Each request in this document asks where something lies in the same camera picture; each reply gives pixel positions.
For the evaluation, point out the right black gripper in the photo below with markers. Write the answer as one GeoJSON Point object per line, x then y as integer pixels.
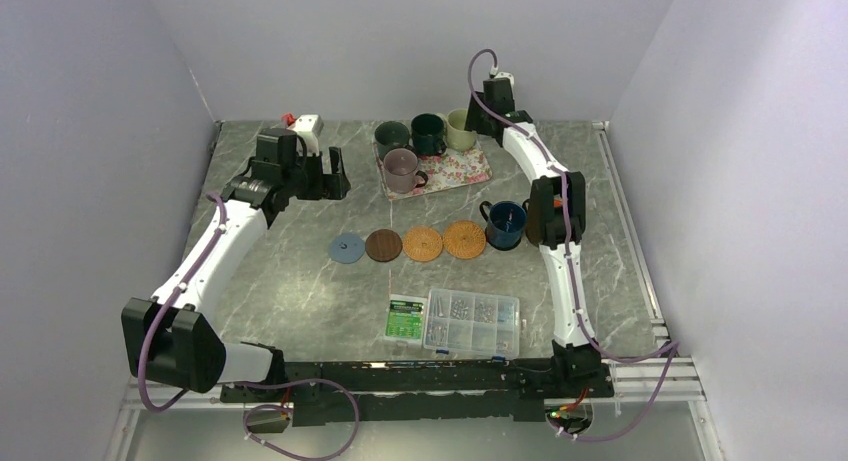
{"type": "Point", "coordinates": [472, 122]}

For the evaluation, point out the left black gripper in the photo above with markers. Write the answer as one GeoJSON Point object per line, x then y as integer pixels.
{"type": "Point", "coordinates": [318, 190]}

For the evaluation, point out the cream mug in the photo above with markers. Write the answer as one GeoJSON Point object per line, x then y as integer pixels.
{"type": "Point", "coordinates": [457, 137]}

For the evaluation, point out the blue smiley coaster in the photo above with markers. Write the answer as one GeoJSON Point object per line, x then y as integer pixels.
{"type": "Point", "coordinates": [346, 248]}

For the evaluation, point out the lilac mug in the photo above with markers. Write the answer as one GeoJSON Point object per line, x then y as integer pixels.
{"type": "Point", "coordinates": [402, 171]}

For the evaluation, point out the dark green mug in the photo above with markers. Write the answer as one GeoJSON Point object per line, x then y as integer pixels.
{"type": "Point", "coordinates": [428, 135]}

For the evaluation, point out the grey mug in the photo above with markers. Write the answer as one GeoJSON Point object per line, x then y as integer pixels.
{"type": "Point", "coordinates": [390, 135]}

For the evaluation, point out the dark wood coaster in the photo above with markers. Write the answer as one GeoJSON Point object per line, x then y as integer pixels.
{"type": "Point", "coordinates": [383, 245]}

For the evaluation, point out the navy blue mug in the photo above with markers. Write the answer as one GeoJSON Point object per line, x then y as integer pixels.
{"type": "Point", "coordinates": [505, 224]}

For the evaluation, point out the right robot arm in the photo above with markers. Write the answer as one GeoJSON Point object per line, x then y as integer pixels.
{"type": "Point", "coordinates": [556, 223]}

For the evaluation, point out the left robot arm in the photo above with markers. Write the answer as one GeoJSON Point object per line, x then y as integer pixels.
{"type": "Point", "coordinates": [168, 336]}

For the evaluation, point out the floral tray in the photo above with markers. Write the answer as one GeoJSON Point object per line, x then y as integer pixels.
{"type": "Point", "coordinates": [451, 170]}

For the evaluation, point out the green label small box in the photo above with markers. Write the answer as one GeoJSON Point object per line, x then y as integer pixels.
{"type": "Point", "coordinates": [405, 320]}

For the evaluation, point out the clear plastic screw organizer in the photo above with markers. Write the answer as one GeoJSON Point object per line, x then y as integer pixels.
{"type": "Point", "coordinates": [470, 323]}

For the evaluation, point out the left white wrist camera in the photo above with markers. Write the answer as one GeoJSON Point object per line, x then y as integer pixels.
{"type": "Point", "coordinates": [309, 127]}

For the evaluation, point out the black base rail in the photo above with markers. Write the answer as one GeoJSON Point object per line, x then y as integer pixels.
{"type": "Point", "coordinates": [520, 389]}

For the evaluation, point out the right side aluminium rail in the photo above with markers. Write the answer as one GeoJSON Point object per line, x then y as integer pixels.
{"type": "Point", "coordinates": [652, 307]}

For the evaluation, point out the aluminium frame rail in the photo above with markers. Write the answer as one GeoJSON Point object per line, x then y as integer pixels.
{"type": "Point", "coordinates": [658, 412]}

